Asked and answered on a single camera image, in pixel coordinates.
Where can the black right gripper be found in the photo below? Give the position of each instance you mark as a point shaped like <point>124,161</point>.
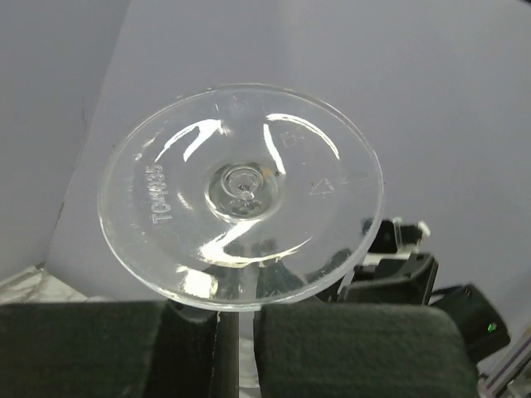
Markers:
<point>394,270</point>

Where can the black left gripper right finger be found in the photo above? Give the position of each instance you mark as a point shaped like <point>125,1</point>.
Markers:
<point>380,340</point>

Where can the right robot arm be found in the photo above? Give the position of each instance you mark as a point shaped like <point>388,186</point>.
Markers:
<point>480,324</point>

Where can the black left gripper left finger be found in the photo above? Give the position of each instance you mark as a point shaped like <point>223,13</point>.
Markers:
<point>117,349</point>

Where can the clear champagne flute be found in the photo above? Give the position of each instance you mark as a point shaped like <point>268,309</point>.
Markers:
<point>239,196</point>

